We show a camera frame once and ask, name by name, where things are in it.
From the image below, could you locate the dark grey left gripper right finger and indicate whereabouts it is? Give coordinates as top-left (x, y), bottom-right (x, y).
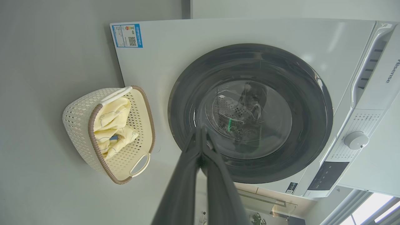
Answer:
top-left (200, 127), bottom-right (251, 225)

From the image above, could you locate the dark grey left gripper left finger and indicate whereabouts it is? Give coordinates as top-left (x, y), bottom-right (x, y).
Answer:
top-left (151, 127), bottom-right (202, 225)

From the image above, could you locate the pale yellow printed garment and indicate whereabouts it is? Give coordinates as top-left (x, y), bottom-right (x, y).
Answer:
top-left (95, 125), bottom-right (139, 161)
top-left (94, 97), bottom-right (132, 132)

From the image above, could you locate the dark round washing machine door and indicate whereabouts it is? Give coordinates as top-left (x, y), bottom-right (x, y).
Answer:
top-left (168, 43), bottom-right (333, 184)

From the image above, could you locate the dark washing machine control panel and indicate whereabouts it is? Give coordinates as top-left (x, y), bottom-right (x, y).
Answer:
top-left (308, 162), bottom-right (350, 191)

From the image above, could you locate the white washing machine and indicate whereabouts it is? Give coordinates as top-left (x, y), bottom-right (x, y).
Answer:
top-left (110, 18), bottom-right (400, 198)

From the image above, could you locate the green potted plant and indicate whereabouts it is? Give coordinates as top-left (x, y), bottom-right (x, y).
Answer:
top-left (250, 212), bottom-right (267, 225)

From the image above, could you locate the cream perforated laundry basket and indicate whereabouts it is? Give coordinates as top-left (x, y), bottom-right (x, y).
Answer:
top-left (62, 86), bottom-right (156, 185)

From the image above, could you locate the white round control knob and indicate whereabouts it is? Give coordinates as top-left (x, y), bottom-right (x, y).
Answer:
top-left (344, 131), bottom-right (370, 150)

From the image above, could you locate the blue energy label sticker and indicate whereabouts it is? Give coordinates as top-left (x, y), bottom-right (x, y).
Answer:
top-left (112, 24), bottom-right (143, 48)

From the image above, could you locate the white detergent drawer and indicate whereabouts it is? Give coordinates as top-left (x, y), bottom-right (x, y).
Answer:
top-left (350, 21), bottom-right (400, 110)

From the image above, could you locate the glass door with metal handle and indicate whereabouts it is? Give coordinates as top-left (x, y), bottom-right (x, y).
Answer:
top-left (236, 184), bottom-right (298, 219)

